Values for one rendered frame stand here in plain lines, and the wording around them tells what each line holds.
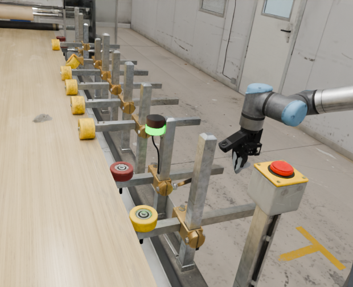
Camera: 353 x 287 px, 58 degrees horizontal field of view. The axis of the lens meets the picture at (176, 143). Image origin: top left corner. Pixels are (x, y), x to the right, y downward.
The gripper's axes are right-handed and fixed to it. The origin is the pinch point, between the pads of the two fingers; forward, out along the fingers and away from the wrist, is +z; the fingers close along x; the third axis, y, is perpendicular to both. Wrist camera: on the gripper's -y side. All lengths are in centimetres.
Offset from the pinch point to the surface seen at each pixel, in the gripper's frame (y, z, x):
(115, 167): -50, -8, 0
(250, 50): 225, 15, 309
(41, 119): -72, -8, 44
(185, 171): -23.5, -3.5, -0.9
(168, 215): -32.0, 9.6, -8.6
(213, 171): -11.4, -2.2, -1.4
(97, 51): -35, -20, 119
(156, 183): -36.6, -2.9, -4.6
